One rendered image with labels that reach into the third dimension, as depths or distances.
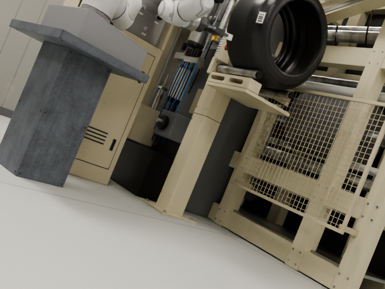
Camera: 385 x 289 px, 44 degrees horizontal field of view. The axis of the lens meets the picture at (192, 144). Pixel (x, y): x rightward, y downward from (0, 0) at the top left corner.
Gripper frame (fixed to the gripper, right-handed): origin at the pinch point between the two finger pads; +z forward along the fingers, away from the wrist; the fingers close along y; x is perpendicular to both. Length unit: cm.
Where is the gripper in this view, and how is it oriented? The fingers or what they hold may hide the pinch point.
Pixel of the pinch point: (226, 35)
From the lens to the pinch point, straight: 252.5
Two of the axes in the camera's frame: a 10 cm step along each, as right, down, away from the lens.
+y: -5.6, -2.2, 8.0
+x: -2.8, 9.6, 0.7
